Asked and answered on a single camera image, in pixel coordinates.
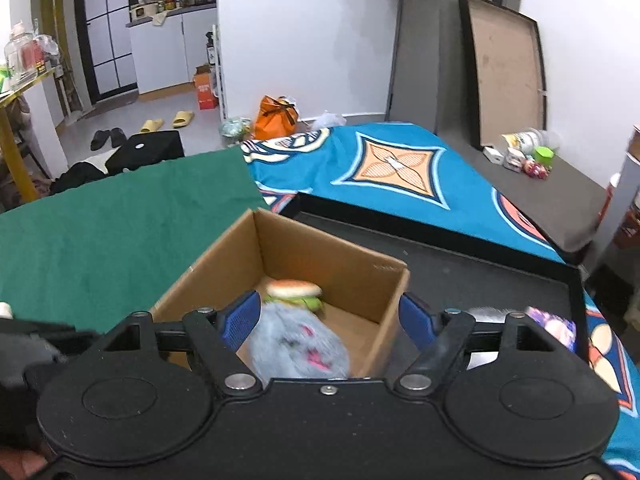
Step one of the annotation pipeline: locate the purple printed soft item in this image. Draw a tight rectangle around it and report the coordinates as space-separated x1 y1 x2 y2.
525 306 578 348

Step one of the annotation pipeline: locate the black framed brown board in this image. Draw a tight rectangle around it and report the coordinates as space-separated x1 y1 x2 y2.
458 0 548 151

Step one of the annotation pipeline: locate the white cabinet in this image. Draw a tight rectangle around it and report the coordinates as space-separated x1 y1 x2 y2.
129 4 219 95

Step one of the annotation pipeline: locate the orange cardboard box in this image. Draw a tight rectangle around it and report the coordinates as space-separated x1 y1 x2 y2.
193 64 220 111

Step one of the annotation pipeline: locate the green patterned bag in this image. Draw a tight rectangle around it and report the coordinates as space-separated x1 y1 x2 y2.
220 116 251 140

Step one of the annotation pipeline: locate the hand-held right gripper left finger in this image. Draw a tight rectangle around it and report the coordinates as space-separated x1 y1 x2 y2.
97 291 263 395

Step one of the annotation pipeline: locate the small pink toy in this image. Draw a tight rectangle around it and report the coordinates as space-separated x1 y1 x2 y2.
522 157 551 180

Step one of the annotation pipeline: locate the orange bag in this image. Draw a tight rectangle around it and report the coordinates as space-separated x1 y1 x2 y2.
253 95 300 141

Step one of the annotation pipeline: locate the black clothing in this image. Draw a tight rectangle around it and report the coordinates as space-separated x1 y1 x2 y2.
47 160 108 196

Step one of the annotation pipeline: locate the white plastic container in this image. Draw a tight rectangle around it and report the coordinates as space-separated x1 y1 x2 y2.
501 129 543 153

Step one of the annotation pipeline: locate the white plastic bag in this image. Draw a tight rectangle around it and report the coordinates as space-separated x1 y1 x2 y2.
310 110 347 130

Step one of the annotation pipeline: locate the clear plastic jar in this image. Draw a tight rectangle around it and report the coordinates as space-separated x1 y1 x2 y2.
4 22 38 83

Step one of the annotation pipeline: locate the green cloth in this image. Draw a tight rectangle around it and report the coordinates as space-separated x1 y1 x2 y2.
0 145 268 333

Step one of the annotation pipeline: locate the grey low table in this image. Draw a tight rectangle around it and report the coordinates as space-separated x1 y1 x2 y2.
435 130 608 253

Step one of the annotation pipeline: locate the brown cardboard box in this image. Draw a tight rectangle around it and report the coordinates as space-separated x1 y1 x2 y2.
150 207 411 381

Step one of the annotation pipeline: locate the yellow table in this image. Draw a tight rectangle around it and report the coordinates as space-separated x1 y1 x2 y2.
0 67 58 203

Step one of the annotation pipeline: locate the burger plush toy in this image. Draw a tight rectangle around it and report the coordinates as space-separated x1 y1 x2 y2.
263 280 325 313

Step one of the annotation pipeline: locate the blue printed blanket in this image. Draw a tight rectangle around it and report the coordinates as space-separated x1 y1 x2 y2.
240 122 640 480

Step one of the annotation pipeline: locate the white folding rack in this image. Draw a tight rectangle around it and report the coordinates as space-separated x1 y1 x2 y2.
212 22 229 121

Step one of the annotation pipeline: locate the grey leaning panel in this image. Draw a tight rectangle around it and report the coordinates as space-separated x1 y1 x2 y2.
385 0 476 136

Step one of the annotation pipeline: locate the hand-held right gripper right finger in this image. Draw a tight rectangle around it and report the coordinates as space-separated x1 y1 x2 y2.
395 292 571 393

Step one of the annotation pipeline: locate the black framed sliding door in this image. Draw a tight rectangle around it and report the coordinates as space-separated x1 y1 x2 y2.
72 0 138 106

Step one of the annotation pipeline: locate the black stool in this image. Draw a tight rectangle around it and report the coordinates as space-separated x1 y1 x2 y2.
105 130 186 176

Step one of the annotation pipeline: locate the grey fluffy plush toy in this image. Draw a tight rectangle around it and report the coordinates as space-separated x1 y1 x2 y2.
247 302 351 381

